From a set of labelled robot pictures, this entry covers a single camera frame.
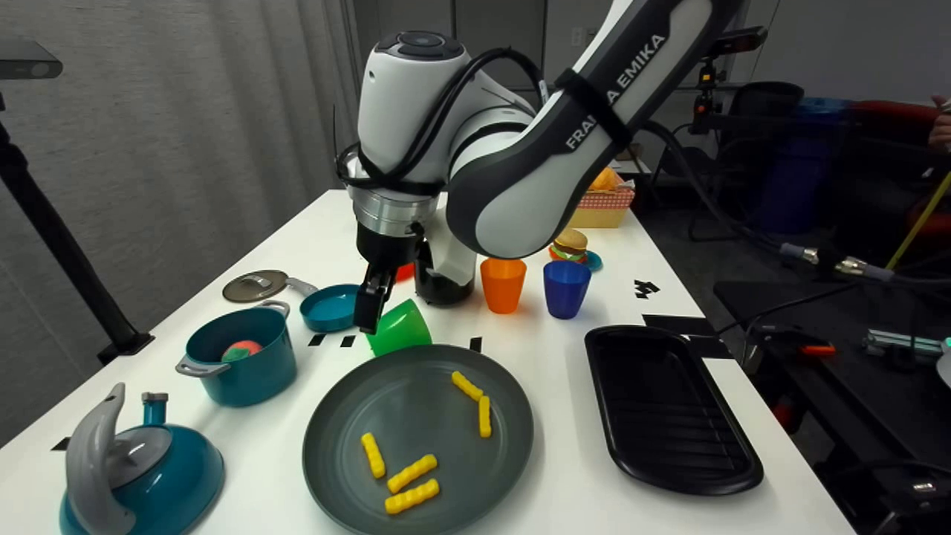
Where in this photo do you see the grey curtain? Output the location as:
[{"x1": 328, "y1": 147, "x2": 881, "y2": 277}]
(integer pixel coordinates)
[{"x1": 0, "y1": 0, "x2": 374, "y2": 442}]

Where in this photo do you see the blue plastic cup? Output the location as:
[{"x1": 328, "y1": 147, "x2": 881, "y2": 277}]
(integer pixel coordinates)
[{"x1": 542, "y1": 259, "x2": 594, "y2": 320}]

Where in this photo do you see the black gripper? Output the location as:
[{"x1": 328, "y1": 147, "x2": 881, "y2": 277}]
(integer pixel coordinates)
[{"x1": 352, "y1": 222, "x2": 441, "y2": 335}]

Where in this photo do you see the black camera tripod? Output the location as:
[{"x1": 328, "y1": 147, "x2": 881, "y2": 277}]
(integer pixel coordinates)
[{"x1": 0, "y1": 92, "x2": 157, "y2": 369}]

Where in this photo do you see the orange plastic cup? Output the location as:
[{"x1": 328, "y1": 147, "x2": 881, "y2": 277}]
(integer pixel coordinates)
[{"x1": 480, "y1": 256, "x2": 530, "y2": 314}]

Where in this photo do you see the grey round pot lid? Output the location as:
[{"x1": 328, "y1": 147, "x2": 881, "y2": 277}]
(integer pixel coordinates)
[{"x1": 221, "y1": 268, "x2": 292, "y2": 306}]

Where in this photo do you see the yellow pole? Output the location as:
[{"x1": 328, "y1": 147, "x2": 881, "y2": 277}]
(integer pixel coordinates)
[{"x1": 882, "y1": 170, "x2": 951, "y2": 286}]

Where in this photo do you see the teal toy kettle grey handle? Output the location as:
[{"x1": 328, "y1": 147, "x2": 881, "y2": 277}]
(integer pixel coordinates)
[{"x1": 58, "y1": 380, "x2": 230, "y2": 535}]

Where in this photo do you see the teal two-handled toy pot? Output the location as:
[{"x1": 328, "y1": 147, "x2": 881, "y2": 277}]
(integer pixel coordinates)
[{"x1": 175, "y1": 301, "x2": 300, "y2": 411}]

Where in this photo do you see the green plastic cup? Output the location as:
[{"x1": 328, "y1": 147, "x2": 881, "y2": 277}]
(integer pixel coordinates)
[{"x1": 367, "y1": 297, "x2": 437, "y2": 359}]

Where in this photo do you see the dark grey round plate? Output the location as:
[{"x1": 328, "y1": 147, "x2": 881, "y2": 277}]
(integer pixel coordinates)
[{"x1": 300, "y1": 341, "x2": 536, "y2": 535}]

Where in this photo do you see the black rectangular baking tray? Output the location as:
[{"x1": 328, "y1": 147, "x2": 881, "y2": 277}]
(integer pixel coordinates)
[{"x1": 584, "y1": 323, "x2": 768, "y2": 500}]

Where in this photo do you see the orange toy fruit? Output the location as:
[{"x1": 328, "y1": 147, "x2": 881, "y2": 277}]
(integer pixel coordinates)
[{"x1": 590, "y1": 164, "x2": 622, "y2": 197}]

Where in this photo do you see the teal handled tool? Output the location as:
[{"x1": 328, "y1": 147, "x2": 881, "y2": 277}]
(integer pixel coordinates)
[{"x1": 865, "y1": 326, "x2": 951, "y2": 359}]

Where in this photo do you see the toy hamburger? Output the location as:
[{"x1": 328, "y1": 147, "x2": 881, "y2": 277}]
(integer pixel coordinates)
[{"x1": 551, "y1": 230, "x2": 593, "y2": 264}]

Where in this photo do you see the yellow toy fry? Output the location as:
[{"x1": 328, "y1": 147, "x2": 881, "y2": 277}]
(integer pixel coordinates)
[
  {"x1": 475, "y1": 393, "x2": 498, "y2": 442},
  {"x1": 382, "y1": 476, "x2": 444, "y2": 517},
  {"x1": 356, "y1": 432, "x2": 391, "y2": 482},
  {"x1": 448, "y1": 369, "x2": 489, "y2": 405},
  {"x1": 383, "y1": 453, "x2": 441, "y2": 497}
]

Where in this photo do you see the pink green toy ball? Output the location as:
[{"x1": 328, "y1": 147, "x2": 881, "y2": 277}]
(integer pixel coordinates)
[{"x1": 221, "y1": 340, "x2": 266, "y2": 366}]

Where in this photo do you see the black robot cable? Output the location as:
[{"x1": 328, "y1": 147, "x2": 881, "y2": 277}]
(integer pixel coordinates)
[{"x1": 333, "y1": 44, "x2": 551, "y2": 197}]

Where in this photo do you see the blue bin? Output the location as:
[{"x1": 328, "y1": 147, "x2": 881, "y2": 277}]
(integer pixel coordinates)
[{"x1": 755, "y1": 96, "x2": 847, "y2": 236}]

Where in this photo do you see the orange handled tool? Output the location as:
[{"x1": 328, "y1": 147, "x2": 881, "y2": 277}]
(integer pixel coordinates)
[{"x1": 755, "y1": 335, "x2": 842, "y2": 363}]

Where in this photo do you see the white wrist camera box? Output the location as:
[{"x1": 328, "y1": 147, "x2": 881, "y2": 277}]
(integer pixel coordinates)
[{"x1": 426, "y1": 230, "x2": 481, "y2": 291}]

